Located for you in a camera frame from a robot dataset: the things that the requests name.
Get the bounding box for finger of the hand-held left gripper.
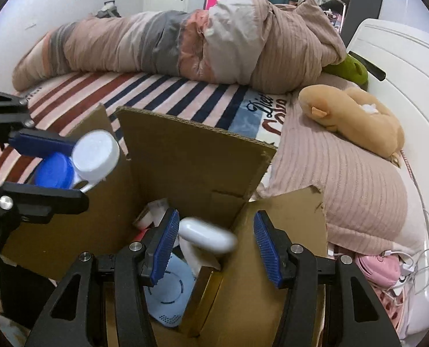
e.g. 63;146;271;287
0;181;90;225
0;87;77;157

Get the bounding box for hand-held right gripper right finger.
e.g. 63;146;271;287
253;210;403;347

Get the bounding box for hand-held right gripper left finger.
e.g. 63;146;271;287
24;208;181;347

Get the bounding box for blue square device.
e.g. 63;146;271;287
144;251;197;328

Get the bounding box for small white box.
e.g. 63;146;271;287
133;198;170;230

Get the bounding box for white earbud case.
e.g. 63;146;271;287
178;217;238;254

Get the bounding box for white contact lens case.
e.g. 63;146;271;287
34;129;121;193

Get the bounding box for gold lipstick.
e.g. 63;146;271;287
178;267;224;337

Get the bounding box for brown cardboard box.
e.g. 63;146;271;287
0;103;328;347

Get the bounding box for dark cloth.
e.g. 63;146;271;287
0;258;58;329

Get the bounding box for pink ribbed pillow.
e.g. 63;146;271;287
256;92;426;257

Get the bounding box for pink dotted sheet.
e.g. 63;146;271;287
375;285;408;337

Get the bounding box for grey bag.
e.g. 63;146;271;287
93;2;123;19

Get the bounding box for striped plush blanket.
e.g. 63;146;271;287
0;70;291;189

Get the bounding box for brown plush toy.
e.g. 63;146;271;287
298;84;406;160

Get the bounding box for pink grey striped duvet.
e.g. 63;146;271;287
11;0;348;95

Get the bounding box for green plush toy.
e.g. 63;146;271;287
323;53;369;88

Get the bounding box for white bed headboard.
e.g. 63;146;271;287
345;18;429;340

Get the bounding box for pink round gadget with cable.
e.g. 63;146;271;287
355;253;404;290

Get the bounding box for white cables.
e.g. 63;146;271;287
398;148;429;297

